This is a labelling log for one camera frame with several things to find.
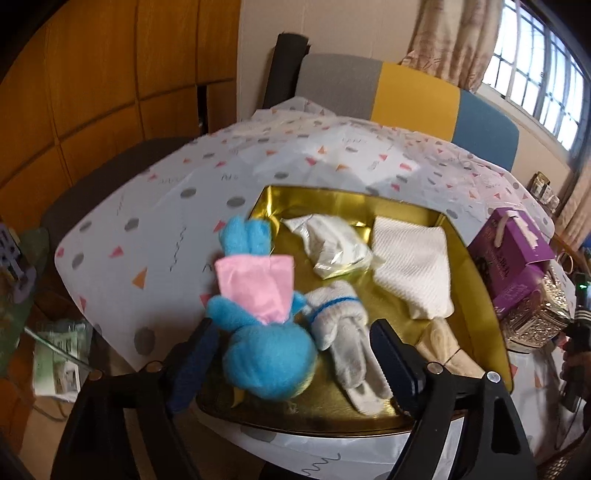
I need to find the cream knitted cloth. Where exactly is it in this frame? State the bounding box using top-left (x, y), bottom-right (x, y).
top-left (415, 318), bottom-right (485, 379)

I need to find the white sock blue stripe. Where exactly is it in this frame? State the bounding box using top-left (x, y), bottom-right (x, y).
top-left (304, 280), bottom-right (393, 416)

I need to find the white paper towel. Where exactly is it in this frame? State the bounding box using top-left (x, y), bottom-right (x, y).
top-left (372, 216), bottom-right (455, 320)

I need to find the blue plush toy pink bow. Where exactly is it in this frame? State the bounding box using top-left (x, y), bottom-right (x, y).
top-left (206, 216), bottom-right (318, 401)

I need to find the white plastic packet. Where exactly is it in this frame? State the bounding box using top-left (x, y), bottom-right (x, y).
top-left (283, 214), bottom-right (384, 280)

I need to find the silver ornate tissue box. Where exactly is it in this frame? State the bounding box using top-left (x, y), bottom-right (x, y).
top-left (500, 269), bottom-right (571, 354)

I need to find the patterned grey tablecloth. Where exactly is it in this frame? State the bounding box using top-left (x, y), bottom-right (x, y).
top-left (55, 98), bottom-right (582, 461)

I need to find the gold tin tray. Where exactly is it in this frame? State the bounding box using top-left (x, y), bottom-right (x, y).
top-left (195, 184), bottom-right (515, 439)

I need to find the purple cardboard box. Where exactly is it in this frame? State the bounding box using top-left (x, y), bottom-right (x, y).
top-left (468, 207), bottom-right (554, 318)

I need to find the grey yellow blue sofa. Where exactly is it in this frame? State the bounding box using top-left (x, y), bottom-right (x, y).
top-left (262, 32), bottom-right (521, 173)

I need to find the window with grille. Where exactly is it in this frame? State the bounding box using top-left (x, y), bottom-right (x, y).
top-left (483, 1), bottom-right (590, 156)

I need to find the beige patterned curtain left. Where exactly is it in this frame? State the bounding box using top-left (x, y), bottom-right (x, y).
top-left (401, 0), bottom-right (504, 93)

